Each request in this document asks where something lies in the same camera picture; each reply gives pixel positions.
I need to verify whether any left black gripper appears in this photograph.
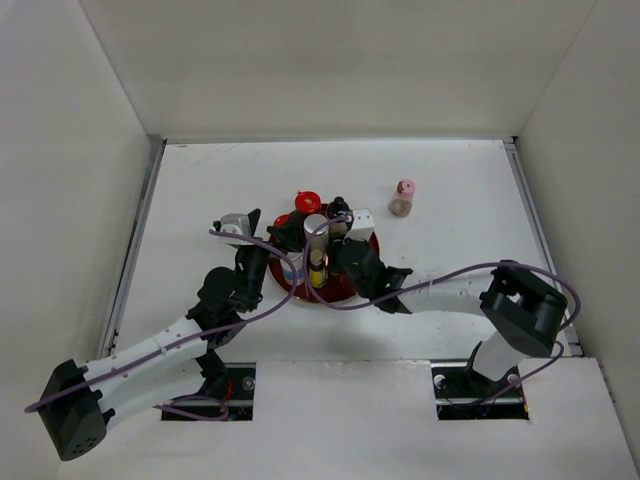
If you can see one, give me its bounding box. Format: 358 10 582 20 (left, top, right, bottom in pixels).
234 209 301 311

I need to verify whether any red-lid chili sauce jar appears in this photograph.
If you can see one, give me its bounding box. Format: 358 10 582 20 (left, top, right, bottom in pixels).
273 214 290 227

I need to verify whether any peppercorn jar blue label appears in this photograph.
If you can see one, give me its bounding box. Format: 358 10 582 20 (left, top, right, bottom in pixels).
280 252 304 286

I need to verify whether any peppercorn jar silver lid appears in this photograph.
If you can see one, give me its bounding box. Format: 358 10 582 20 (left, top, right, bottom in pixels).
303 213 329 260

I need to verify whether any small yellow-label oil bottle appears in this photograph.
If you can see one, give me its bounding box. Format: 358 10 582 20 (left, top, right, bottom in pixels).
309 249 327 289

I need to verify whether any black-cap clear spice bottle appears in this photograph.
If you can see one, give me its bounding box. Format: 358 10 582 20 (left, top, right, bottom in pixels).
327 196 350 218

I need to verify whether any pink-cap spice shaker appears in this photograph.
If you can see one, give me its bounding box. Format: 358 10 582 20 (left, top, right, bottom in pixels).
388 179 415 218

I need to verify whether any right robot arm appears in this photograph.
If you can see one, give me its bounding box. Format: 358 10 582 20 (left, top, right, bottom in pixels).
334 240 570 401

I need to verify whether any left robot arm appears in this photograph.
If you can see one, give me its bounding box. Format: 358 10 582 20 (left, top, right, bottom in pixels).
26 209 279 462

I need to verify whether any round red lacquer tray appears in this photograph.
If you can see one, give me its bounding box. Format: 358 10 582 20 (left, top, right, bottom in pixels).
268 240 357 303

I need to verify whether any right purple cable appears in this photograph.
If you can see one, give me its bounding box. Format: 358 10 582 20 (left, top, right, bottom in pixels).
302 214 583 405

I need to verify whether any purple cable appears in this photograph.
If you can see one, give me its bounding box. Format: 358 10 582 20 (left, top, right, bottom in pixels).
302 214 583 405
23 228 303 422

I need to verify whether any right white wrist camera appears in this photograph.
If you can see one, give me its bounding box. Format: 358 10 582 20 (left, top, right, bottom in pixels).
346 208 375 242

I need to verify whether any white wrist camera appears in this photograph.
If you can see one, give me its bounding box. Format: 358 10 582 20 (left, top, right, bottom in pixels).
346 208 375 242
209 213 252 247

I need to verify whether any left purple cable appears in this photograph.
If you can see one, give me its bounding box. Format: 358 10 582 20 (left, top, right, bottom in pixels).
23 228 303 422

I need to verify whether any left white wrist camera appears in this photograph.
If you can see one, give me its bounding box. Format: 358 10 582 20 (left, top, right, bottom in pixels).
209 213 252 247

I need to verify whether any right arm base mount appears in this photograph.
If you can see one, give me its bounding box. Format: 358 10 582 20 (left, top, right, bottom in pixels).
430 360 529 421

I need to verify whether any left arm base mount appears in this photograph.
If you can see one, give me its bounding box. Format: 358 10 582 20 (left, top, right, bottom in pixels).
158 351 257 422

